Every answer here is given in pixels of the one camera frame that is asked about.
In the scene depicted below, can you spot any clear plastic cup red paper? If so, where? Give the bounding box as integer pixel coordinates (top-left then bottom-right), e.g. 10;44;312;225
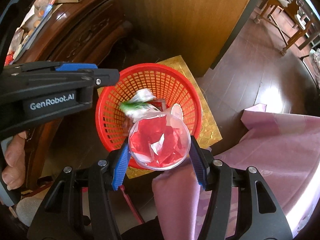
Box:
128;112;191;171

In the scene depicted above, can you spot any green white wrapper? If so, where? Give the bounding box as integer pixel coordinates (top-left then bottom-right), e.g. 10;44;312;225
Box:
119;88;159;123

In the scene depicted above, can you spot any person's left hand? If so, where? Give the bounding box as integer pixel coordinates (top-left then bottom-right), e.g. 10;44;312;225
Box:
1;131;27;191

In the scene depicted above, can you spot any dark carved wooden cabinet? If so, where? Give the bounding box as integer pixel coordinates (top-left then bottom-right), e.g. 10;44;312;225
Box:
17;0;132;190

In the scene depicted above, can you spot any tray with snacks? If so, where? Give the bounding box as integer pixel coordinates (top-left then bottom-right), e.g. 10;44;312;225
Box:
4;0;57;66

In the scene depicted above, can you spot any red plastic mesh basket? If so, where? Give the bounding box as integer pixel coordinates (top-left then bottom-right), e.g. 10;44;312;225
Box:
95;63;202;171

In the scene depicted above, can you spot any wooden partition panel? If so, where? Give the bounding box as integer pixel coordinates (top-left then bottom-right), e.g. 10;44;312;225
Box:
122;0;249;77

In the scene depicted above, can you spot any wooden chair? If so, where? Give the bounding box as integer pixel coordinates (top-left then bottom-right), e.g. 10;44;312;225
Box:
254;0;319;55

